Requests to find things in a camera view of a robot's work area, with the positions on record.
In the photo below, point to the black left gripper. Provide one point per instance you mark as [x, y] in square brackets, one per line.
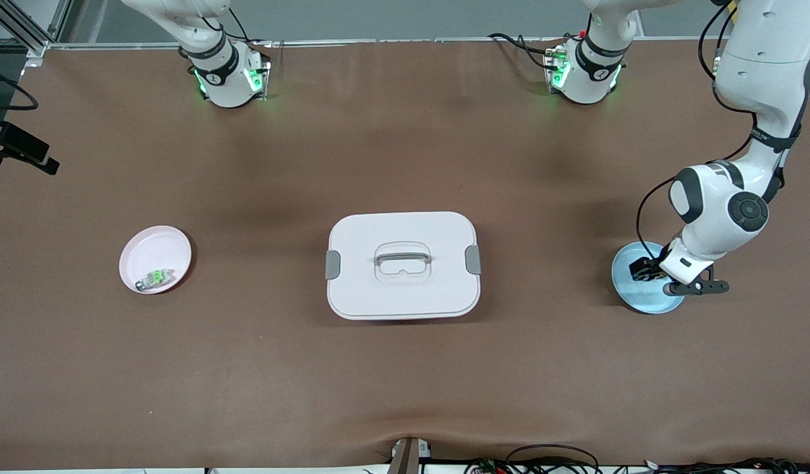
[643, 270]

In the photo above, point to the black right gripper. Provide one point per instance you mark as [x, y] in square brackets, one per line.
[23, 141]

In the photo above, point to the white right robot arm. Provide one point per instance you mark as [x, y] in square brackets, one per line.
[227, 85]

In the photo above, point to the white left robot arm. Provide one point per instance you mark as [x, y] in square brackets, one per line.
[720, 210]

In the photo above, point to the light blue round plate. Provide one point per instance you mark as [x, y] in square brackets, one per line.
[645, 299]

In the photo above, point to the pink round plate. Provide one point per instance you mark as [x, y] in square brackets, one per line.
[151, 253]

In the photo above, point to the grey box latch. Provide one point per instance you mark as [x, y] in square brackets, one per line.
[333, 264]
[473, 259]

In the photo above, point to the white lidded storage box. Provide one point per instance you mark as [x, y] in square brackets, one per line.
[404, 296]

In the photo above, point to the brown table mat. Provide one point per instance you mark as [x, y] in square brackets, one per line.
[404, 375]

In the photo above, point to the aluminium frame post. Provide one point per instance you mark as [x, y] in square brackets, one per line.
[23, 33]

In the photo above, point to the green push-button switch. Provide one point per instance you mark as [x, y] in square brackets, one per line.
[156, 279]

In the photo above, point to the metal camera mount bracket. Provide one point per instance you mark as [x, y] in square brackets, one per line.
[408, 455]

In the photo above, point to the silver table edge rail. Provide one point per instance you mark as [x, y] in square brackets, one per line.
[411, 40]

